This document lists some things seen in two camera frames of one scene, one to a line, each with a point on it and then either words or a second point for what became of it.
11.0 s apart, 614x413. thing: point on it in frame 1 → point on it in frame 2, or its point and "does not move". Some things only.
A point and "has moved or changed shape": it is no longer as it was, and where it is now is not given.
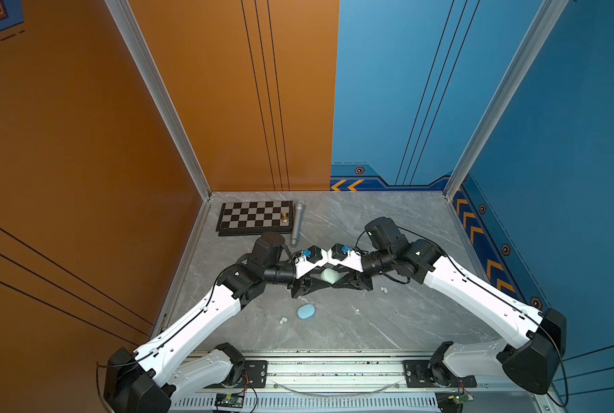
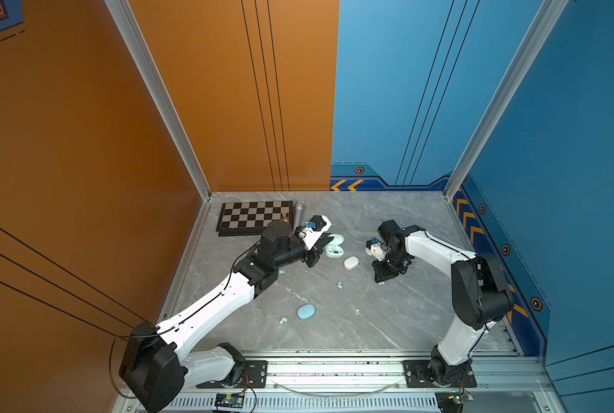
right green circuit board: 458,398 does not move
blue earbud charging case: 306,311 does not move
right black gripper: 350,280 → 380,274
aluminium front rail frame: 353,382 does not move
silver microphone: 299,208 does not move
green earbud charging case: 329,274 has moved or changed shape
